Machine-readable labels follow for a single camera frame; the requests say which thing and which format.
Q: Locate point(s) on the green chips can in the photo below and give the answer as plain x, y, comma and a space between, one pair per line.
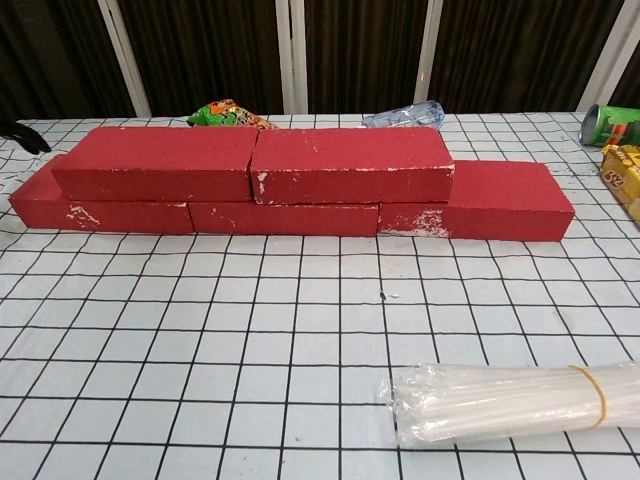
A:
612, 125

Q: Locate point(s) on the yellow rubber band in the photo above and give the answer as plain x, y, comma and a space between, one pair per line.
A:
600, 395

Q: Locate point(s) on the clear plastic water bottle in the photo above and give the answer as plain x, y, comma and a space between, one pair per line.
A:
405, 116

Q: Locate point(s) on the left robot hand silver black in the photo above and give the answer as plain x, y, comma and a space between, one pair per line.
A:
25, 136

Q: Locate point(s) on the red foam brick white scuffs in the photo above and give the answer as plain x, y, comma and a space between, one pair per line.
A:
350, 160

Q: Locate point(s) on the white table leg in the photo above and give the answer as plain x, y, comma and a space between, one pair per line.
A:
291, 55

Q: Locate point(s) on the white black checkered tablecloth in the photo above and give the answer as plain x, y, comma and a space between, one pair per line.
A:
300, 310

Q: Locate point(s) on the yellow biscuit pack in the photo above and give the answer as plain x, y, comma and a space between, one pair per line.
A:
625, 175

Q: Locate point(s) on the wrapped bundle of white straws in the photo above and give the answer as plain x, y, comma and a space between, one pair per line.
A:
500, 405

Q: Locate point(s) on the green snack bag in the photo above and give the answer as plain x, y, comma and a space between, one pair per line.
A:
225, 114

